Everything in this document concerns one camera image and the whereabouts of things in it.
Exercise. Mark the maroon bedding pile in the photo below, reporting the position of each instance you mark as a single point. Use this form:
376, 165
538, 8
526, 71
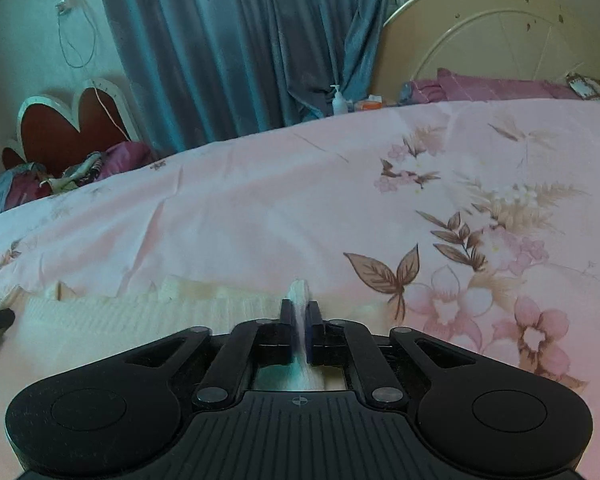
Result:
31, 181

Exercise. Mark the patterned pillow near headboard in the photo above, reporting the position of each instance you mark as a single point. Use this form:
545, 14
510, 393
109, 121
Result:
586, 87

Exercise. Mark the purple pillow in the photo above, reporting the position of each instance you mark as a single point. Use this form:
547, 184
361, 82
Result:
449, 86

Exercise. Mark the white pump bottle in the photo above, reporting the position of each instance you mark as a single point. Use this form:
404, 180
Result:
340, 105

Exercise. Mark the cream round headboard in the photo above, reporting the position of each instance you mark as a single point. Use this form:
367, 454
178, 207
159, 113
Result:
510, 39

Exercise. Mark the cream white knit garment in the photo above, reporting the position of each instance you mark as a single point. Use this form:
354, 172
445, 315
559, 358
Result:
58, 327

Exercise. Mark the red heart-shaped headboard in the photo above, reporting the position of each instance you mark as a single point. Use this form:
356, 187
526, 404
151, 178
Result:
58, 135

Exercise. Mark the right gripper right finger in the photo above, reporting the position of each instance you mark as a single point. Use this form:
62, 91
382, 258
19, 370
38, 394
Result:
362, 356

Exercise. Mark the orange small box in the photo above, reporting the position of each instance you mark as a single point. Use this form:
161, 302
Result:
370, 103

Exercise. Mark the pink floral bed sheet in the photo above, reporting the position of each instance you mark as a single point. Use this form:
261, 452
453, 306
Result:
474, 222

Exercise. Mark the blue grey curtain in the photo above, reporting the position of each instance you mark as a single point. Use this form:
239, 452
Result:
203, 71

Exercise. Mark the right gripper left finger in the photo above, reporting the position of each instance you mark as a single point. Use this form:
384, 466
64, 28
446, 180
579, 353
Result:
238, 356

